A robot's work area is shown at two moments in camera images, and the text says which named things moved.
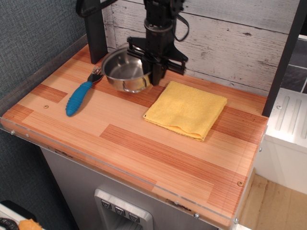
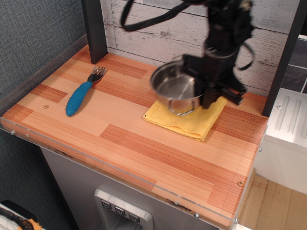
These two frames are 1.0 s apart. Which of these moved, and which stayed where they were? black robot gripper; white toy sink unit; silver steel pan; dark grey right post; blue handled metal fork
Moved: black robot gripper; silver steel pan
Stayed: dark grey right post; white toy sink unit; blue handled metal fork
